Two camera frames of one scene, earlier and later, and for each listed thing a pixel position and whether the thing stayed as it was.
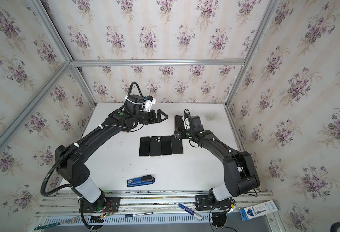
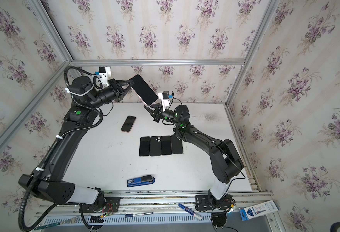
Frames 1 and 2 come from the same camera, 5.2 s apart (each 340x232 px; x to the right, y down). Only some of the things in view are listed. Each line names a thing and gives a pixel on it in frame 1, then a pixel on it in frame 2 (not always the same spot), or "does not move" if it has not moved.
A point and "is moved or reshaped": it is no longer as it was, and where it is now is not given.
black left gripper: [157, 119] -> [119, 92]
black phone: [144, 147] does not move
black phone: [166, 146] does not move
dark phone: [178, 122] is moved or reshaped
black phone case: [155, 146] does not move
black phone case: [177, 145] does not move
